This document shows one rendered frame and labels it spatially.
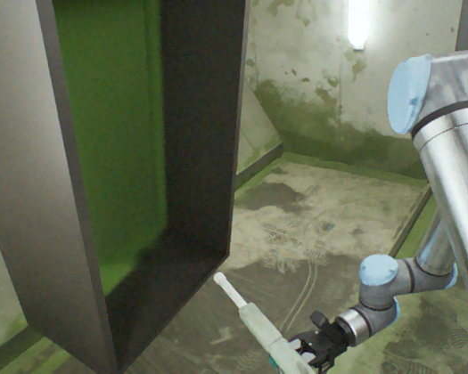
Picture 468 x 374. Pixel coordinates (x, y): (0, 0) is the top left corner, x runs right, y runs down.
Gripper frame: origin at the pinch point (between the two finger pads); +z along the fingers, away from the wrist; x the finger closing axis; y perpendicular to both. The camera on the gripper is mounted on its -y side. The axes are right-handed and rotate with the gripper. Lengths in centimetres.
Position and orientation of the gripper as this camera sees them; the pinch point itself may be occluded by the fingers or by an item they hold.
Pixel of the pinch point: (281, 363)
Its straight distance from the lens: 107.4
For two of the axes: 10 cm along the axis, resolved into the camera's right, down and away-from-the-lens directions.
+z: -8.6, 3.3, -3.9
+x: -4.9, -3.6, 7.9
